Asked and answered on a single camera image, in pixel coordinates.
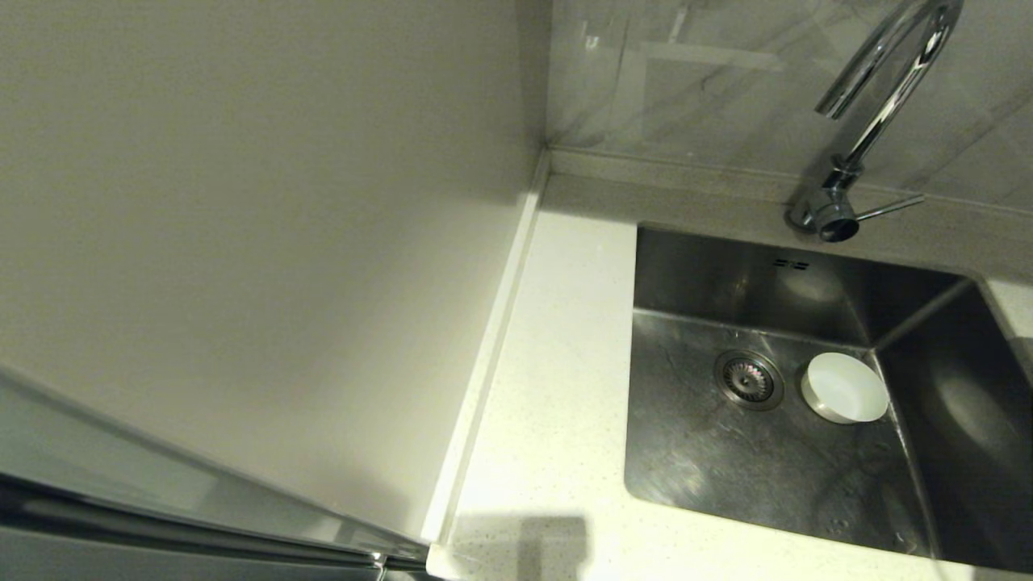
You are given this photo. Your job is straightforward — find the white countertop upstand trim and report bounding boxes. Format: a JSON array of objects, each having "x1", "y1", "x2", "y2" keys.
[{"x1": 420, "y1": 152, "x2": 551, "y2": 545}]

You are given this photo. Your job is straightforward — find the chrome gooseneck faucet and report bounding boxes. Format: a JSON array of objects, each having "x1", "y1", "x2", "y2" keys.
[{"x1": 787, "y1": 0, "x2": 965, "y2": 243}]

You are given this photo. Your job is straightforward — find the stainless steel appliance door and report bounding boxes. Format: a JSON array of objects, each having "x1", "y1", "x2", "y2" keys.
[{"x1": 0, "y1": 371, "x2": 430, "y2": 581}]

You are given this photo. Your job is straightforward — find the round metal drain strainer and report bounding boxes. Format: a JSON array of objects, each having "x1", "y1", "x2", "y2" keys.
[{"x1": 713, "y1": 349, "x2": 785, "y2": 412}]

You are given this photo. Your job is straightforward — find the white ceramic bowl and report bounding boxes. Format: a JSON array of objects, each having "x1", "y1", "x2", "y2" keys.
[{"x1": 801, "y1": 352, "x2": 890, "y2": 425}]

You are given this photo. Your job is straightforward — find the stainless steel sink basin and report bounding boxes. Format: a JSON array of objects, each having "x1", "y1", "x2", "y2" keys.
[{"x1": 623, "y1": 224, "x2": 1033, "y2": 575}]

